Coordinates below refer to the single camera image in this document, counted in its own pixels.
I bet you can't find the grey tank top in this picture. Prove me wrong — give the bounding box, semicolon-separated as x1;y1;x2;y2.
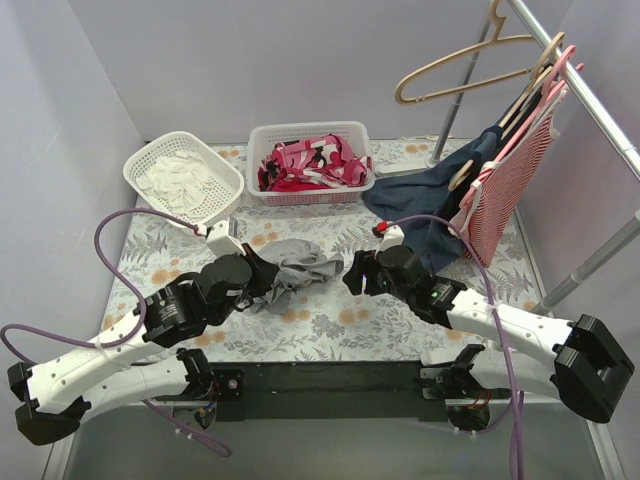
249;239;344;315

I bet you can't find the beige wooden hanger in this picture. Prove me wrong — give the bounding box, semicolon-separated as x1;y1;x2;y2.
393;0;546;106

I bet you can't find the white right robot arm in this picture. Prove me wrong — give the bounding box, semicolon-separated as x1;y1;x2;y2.
343;245;635;423

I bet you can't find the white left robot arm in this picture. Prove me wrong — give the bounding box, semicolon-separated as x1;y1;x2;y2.
7;244;279;446

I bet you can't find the red white striped top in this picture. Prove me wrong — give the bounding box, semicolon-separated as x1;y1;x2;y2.
449;87;568;266

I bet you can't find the pink hanger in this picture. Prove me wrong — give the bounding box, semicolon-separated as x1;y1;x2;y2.
459;45;576;211

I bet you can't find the beige hanger on rack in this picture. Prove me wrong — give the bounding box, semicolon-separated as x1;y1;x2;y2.
448;32;565;191

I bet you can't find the navy blue hanging garment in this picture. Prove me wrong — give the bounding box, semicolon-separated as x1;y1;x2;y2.
363;91;540;273

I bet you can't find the white cloth in basket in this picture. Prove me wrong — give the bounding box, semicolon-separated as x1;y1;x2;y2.
136;151;211;214

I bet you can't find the pink patterned clothes pile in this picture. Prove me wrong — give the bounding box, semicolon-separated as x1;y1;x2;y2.
256;134;373;193

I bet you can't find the white oval perforated basket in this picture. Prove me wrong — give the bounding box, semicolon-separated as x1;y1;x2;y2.
123;131;245;235

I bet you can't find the white rectangular laundry basket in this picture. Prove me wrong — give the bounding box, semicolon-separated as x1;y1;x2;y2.
246;121;375;206

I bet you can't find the metal clothes rack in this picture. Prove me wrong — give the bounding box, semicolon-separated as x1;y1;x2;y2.
374;0;640;316

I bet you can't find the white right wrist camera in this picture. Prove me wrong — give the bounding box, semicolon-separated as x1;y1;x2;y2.
372;222;405;252

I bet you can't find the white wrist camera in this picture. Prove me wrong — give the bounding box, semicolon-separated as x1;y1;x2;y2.
372;222;405;252
206;217;245;258

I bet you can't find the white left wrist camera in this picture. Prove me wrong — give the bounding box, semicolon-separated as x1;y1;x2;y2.
206;217;245;258

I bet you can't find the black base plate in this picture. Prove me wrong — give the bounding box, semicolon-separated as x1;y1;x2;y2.
154;360;496;432

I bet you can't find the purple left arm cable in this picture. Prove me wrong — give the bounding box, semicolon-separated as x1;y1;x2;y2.
0;208;233;458

